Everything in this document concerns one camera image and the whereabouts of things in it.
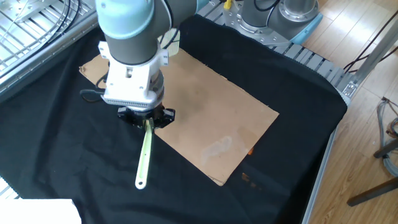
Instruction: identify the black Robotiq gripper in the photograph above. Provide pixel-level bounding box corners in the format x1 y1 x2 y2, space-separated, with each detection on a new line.
117 105 176 129

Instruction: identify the pale green plastic flyswatter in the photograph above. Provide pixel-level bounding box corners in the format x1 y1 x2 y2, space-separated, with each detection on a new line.
134 27 181 190

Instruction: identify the brown cardboard sheet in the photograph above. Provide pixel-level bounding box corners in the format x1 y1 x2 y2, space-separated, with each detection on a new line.
79 46 280 187

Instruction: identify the black table cloth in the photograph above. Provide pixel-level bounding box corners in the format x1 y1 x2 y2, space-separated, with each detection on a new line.
0 14 348 224

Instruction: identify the white paper sheet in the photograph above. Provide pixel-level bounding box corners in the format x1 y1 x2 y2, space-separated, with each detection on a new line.
0 198 82 224

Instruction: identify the dark wooden leg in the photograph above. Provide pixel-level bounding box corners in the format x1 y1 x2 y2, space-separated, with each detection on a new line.
373 138 398 159
346 177 398 208

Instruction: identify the black gripper cable bundle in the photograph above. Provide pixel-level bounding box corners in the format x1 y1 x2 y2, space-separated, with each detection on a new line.
80 70 109 103

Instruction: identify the silver metal bracket plate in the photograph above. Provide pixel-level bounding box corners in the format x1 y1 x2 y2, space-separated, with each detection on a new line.
14 0 60 24

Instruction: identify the aluminium frame post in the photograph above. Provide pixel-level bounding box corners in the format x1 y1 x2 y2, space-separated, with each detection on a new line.
341 17 398 98

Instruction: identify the grey cable bundle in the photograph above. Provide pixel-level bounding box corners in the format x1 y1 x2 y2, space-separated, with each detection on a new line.
376 96 398 178

